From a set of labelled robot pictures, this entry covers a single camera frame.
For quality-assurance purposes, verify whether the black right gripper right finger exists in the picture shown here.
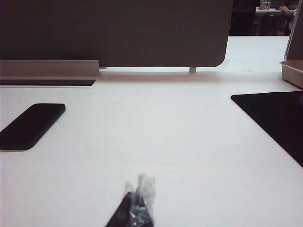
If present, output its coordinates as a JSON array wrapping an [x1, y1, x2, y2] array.
[[129, 174, 156, 227]]

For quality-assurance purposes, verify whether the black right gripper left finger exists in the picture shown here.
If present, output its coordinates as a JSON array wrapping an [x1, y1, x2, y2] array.
[[105, 181, 134, 227]]

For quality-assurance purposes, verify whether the black smartphone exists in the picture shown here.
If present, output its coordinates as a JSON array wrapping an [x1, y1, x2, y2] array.
[[0, 103, 66, 151]]

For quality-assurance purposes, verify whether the black mouse pad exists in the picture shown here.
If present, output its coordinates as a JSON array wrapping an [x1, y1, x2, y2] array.
[[231, 91, 303, 168]]

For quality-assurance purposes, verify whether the brown desk divider panel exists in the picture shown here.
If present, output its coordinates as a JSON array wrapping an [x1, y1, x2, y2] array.
[[0, 0, 234, 68]]

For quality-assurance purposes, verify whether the beige plastic tray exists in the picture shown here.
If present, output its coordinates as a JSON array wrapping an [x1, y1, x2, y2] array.
[[279, 60, 303, 89]]

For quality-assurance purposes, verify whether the beige side divider panel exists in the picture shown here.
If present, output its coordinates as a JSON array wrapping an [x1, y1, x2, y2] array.
[[285, 0, 303, 61]]

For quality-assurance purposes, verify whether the person in white shirt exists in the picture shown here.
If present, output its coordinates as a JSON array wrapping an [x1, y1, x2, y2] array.
[[278, 6, 298, 33]]

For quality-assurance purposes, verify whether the beige cable tray lid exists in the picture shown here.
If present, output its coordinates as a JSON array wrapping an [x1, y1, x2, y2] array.
[[0, 60, 99, 87]]

